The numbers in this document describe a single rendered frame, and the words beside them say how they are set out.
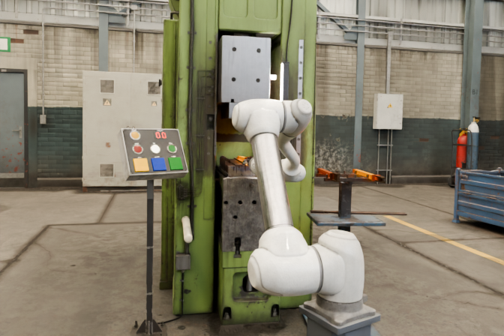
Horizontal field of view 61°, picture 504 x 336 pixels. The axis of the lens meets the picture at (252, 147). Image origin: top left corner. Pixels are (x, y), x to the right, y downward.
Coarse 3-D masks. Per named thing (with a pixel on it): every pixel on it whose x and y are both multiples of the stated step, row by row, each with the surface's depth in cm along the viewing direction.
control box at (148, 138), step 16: (128, 128) 233; (128, 144) 229; (144, 144) 234; (160, 144) 239; (176, 144) 245; (128, 160) 224; (128, 176) 222; (144, 176) 228; (160, 176) 235; (176, 176) 241
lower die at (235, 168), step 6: (228, 162) 285; (234, 162) 274; (240, 162) 275; (228, 168) 260; (234, 168) 261; (240, 168) 261; (246, 168) 262; (228, 174) 260; (234, 174) 261; (240, 174) 261; (246, 174) 262; (252, 174) 263
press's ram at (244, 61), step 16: (224, 48) 255; (240, 48) 257; (256, 48) 259; (224, 64) 256; (240, 64) 258; (256, 64) 260; (224, 80) 257; (240, 80) 258; (256, 80) 260; (224, 96) 257; (240, 96) 259; (256, 96) 261
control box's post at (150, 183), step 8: (152, 184) 243; (152, 192) 243; (152, 200) 243; (152, 208) 243; (152, 216) 244; (152, 224) 244; (152, 232) 244; (152, 240) 244; (152, 248) 245; (152, 256) 245; (152, 264) 245; (152, 272) 246; (152, 280) 246; (152, 288) 247; (152, 296) 248
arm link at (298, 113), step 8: (288, 104) 170; (296, 104) 167; (304, 104) 168; (288, 112) 168; (296, 112) 167; (304, 112) 167; (288, 120) 168; (296, 120) 169; (304, 120) 169; (288, 128) 171; (296, 128) 174; (304, 128) 176
